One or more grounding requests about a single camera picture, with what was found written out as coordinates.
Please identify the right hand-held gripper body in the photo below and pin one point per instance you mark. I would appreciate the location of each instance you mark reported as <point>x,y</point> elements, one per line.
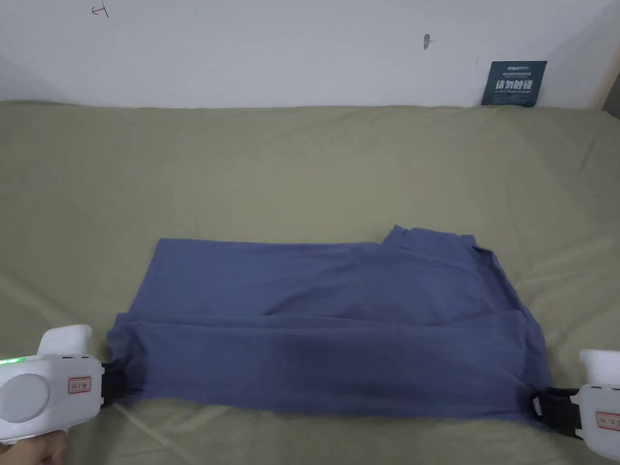
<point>600,407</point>

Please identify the bed with pale green sheet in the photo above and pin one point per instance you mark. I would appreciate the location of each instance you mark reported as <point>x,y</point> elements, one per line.
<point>242,169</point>

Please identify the person's left hand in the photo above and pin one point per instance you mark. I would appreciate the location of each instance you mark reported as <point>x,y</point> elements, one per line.
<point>36,449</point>

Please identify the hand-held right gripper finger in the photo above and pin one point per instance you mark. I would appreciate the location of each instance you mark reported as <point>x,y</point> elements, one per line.
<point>541,406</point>

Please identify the dark blue shirt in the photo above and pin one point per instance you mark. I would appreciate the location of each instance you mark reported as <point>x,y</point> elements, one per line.
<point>334,319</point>

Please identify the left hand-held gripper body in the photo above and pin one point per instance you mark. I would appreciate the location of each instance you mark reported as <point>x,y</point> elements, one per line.
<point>34,387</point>

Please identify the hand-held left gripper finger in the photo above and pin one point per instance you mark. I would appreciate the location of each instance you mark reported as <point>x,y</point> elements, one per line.
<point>130,383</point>

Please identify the dark blue sign card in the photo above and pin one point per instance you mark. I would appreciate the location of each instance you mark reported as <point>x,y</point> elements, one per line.
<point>514,83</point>

